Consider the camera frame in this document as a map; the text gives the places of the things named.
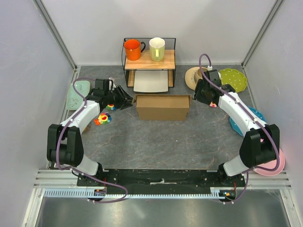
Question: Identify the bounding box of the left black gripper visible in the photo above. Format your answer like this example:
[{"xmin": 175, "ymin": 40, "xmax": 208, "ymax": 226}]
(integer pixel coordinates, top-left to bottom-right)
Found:
[{"xmin": 105, "ymin": 85, "xmax": 136, "ymax": 111}]

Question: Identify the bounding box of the brown cardboard paper box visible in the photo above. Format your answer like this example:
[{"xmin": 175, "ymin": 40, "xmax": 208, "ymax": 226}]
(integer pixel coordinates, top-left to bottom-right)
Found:
[{"xmin": 132, "ymin": 95, "xmax": 191, "ymax": 121}]

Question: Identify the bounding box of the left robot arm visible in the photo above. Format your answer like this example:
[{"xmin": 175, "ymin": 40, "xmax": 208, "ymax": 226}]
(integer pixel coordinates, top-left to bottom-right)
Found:
[{"xmin": 47, "ymin": 79, "xmax": 133, "ymax": 186}]

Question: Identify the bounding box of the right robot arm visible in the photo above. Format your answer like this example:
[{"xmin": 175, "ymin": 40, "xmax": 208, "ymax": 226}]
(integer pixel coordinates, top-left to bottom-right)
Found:
[{"xmin": 194, "ymin": 69, "xmax": 280, "ymax": 186}]

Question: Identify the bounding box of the pink flower toy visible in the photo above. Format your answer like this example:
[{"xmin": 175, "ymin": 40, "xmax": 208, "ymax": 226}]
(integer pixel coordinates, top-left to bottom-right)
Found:
[{"xmin": 209, "ymin": 102, "xmax": 217, "ymax": 108}]

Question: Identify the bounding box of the beige saucer plate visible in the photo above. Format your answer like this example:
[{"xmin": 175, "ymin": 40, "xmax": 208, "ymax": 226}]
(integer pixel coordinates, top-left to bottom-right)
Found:
[{"xmin": 185, "ymin": 67, "xmax": 197, "ymax": 90}]

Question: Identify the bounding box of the beige ceramic cup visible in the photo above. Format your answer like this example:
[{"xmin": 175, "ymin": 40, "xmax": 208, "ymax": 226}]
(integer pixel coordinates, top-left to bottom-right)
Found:
[{"xmin": 194, "ymin": 67, "xmax": 204, "ymax": 82}]

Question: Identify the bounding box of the white square plate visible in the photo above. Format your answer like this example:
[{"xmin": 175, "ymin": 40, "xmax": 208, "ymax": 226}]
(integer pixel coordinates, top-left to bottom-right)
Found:
[{"xmin": 134, "ymin": 70, "xmax": 169, "ymax": 93}]

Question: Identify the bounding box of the red rainbow flower toy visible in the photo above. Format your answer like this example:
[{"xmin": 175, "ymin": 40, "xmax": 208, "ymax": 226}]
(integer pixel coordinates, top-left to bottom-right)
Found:
[{"xmin": 94, "ymin": 113, "xmax": 112, "ymax": 125}]

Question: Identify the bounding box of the green dotted plate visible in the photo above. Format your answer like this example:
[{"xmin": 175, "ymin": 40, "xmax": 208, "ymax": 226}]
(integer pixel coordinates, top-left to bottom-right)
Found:
[{"xmin": 219, "ymin": 68, "xmax": 247, "ymax": 93}]

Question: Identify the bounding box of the blue dotted plate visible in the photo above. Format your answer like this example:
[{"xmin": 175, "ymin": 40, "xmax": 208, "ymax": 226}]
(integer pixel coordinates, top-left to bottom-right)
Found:
[{"xmin": 229, "ymin": 106, "xmax": 266, "ymax": 136}]

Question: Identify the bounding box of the mint green tray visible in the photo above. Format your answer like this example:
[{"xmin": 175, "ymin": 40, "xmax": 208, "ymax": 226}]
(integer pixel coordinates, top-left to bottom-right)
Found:
[{"xmin": 66, "ymin": 80, "xmax": 90, "ymax": 111}]

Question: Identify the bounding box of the orange mug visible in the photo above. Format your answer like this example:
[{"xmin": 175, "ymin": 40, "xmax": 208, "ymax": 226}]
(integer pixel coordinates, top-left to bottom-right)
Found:
[{"xmin": 124, "ymin": 39, "xmax": 146, "ymax": 61}]

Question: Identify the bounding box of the light green mug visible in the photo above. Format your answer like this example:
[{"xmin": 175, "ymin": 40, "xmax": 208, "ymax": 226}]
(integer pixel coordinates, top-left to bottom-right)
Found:
[{"xmin": 149, "ymin": 37, "xmax": 165, "ymax": 62}]

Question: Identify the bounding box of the pink plate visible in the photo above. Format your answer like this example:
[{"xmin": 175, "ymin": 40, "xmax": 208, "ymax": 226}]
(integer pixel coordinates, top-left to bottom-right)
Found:
[{"xmin": 254, "ymin": 148, "xmax": 286, "ymax": 177}]

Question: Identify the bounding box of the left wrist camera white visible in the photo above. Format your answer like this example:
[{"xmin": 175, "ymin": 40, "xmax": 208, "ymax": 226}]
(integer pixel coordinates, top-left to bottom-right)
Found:
[{"xmin": 109, "ymin": 77, "xmax": 116, "ymax": 90}]

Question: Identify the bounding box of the black wire shelf rack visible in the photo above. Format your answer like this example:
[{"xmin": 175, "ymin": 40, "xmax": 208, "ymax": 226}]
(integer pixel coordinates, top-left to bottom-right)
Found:
[{"xmin": 121, "ymin": 37, "xmax": 176, "ymax": 88}]

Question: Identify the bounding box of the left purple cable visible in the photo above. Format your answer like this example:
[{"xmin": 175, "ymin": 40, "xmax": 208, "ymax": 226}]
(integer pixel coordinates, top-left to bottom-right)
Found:
[{"xmin": 55, "ymin": 77, "xmax": 87, "ymax": 171}]

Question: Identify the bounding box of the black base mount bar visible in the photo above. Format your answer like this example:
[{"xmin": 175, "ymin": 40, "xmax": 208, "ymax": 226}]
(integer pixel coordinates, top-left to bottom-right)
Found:
[{"xmin": 77, "ymin": 168, "xmax": 244, "ymax": 196}]

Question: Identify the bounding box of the white cable duct rail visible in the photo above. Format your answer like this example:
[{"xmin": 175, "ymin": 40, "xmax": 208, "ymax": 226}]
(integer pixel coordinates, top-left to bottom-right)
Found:
[{"xmin": 44, "ymin": 188, "xmax": 235, "ymax": 200}]

